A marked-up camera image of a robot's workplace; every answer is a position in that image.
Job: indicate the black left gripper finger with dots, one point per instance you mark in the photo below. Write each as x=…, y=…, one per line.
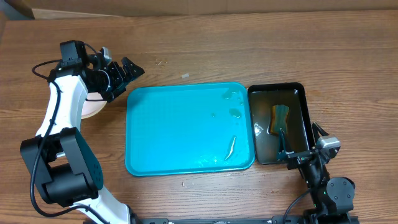
x=118, y=77
x=131, y=70

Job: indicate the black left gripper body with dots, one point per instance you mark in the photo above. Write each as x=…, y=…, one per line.
x=106, y=86

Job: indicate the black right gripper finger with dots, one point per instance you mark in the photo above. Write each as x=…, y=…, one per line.
x=284, y=144
x=318, y=131

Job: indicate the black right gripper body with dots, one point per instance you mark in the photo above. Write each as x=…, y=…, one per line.
x=312, y=172

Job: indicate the yellow green sponge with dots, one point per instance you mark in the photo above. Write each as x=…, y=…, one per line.
x=279, y=118

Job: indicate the pink plate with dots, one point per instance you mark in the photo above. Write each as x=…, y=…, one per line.
x=93, y=105

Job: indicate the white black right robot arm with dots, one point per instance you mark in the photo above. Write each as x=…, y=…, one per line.
x=332, y=197

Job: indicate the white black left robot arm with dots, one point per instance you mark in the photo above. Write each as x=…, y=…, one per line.
x=65, y=175

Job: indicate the black water tray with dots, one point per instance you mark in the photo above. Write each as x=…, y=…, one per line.
x=299, y=132

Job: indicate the teal plastic tray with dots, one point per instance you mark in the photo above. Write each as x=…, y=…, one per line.
x=188, y=129

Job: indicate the brown cardboard panel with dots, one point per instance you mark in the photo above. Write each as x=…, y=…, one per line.
x=196, y=7

